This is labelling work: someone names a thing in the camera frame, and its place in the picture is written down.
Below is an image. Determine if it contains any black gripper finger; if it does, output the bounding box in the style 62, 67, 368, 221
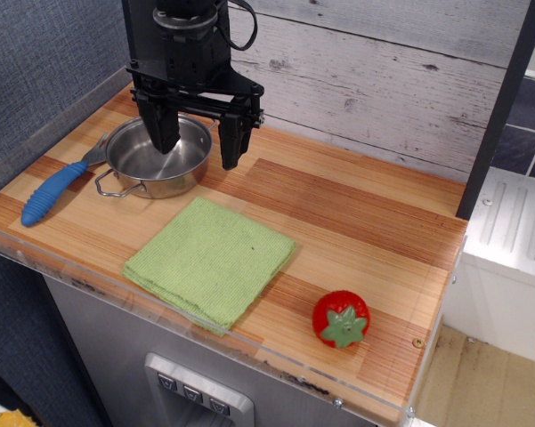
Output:
218, 102, 254, 170
135, 91, 180, 154

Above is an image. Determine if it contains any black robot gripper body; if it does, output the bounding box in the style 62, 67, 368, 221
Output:
125, 12, 264, 128

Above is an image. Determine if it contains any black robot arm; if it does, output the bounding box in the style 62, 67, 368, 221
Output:
122, 1, 264, 170

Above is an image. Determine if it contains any green folded towel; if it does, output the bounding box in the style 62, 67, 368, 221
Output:
122, 197, 296, 336

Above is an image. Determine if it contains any small stainless steel pot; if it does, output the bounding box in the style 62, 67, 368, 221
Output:
95, 115, 213, 199

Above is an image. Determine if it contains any clear acrylic table edge guard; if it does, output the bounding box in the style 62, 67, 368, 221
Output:
0, 231, 417, 426

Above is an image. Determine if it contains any red plastic strawberry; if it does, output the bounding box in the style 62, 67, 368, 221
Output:
312, 290, 370, 349

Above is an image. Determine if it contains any grey toy fridge cabinet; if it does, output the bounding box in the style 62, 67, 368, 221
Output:
45, 278, 370, 426

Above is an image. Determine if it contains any white plastic unit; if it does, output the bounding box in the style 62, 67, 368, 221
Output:
442, 168, 535, 361

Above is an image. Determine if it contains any yellow object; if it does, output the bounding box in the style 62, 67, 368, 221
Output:
0, 410, 37, 427

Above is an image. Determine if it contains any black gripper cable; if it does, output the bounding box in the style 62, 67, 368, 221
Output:
216, 0, 259, 52

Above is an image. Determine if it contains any blue handled fork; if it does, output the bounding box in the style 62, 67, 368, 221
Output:
20, 133, 108, 227

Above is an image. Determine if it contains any black vertical frame post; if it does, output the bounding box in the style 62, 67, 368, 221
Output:
456, 0, 535, 220

